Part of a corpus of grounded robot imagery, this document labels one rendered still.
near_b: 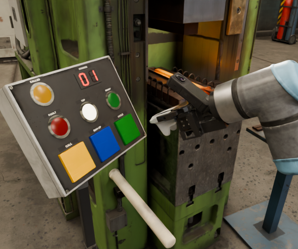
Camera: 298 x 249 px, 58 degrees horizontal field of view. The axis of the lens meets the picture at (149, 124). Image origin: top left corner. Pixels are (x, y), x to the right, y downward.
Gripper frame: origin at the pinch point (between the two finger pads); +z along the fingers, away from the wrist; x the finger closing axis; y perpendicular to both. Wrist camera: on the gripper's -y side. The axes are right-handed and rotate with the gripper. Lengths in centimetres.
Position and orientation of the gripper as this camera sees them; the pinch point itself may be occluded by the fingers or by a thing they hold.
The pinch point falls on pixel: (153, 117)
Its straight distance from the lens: 73.3
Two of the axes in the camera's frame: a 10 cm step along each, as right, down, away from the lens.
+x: 5.5, -3.8, 7.4
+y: 4.2, 9.0, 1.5
